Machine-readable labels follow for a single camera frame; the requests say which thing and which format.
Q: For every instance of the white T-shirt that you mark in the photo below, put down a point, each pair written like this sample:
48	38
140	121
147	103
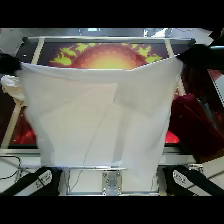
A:
100	116

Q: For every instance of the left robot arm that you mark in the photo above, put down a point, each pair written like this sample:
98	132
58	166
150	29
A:
8	64

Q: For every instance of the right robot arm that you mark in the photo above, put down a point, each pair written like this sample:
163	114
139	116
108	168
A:
200	55

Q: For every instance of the dark red garment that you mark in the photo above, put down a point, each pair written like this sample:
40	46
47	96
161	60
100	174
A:
193	123

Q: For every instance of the cream garment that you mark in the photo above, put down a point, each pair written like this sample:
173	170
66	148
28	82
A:
11	87

